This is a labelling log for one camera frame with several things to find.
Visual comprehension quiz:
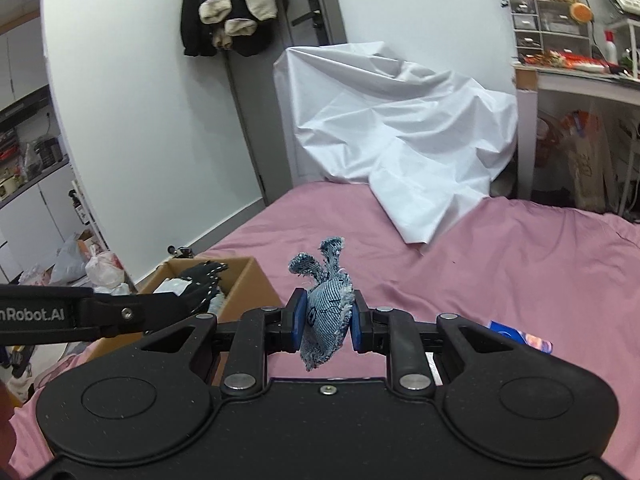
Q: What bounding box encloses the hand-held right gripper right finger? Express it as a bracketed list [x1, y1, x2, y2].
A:
[350, 294, 571, 396]

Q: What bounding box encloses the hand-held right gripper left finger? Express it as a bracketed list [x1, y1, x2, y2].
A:
[90, 287, 311, 396]

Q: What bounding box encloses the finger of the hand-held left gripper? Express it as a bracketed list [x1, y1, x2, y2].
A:
[75, 290, 201, 339]

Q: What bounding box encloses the white square pad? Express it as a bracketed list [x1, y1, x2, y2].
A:
[152, 279, 193, 297]

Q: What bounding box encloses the cardboard box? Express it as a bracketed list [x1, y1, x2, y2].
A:
[87, 256, 284, 386]

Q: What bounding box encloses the black glove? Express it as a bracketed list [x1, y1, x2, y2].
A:
[175, 261, 229, 313]

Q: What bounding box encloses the white plastic bag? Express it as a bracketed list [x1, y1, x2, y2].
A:
[85, 245, 127, 292]

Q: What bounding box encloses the grey plastic bag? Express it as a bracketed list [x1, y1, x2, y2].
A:
[50, 233, 92, 284]

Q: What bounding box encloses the white cabinet shelf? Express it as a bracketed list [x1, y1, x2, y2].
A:
[0, 25, 108, 286]

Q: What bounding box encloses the pink bed sheet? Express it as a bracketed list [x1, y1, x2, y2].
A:
[0, 182, 640, 480]

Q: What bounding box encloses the blue tissue packet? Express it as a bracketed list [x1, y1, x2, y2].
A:
[487, 320, 554, 356]

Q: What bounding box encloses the white cover sheet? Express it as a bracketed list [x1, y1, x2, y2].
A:
[272, 41, 519, 245]

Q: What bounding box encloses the grey door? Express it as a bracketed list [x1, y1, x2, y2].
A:
[220, 0, 348, 206]

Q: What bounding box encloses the desk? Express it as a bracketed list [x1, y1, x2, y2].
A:
[515, 57, 640, 201]

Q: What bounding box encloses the printed tote bag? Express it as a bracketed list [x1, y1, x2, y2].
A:
[560, 110, 621, 211]

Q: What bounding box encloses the black and cream jacket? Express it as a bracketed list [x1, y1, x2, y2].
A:
[180, 0, 288, 58]

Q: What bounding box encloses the red flat package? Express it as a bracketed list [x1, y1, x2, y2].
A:
[517, 51, 608, 72]

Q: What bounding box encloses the clear drawer organizer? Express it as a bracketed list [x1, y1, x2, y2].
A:
[507, 0, 593, 61]

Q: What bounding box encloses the white bottle red cap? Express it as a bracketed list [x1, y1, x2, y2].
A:
[602, 30, 621, 68]

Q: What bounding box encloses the white desk riser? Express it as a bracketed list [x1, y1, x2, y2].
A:
[620, 17, 640, 81]

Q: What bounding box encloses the black door handle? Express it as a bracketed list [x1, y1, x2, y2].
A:
[291, 0, 333, 46]

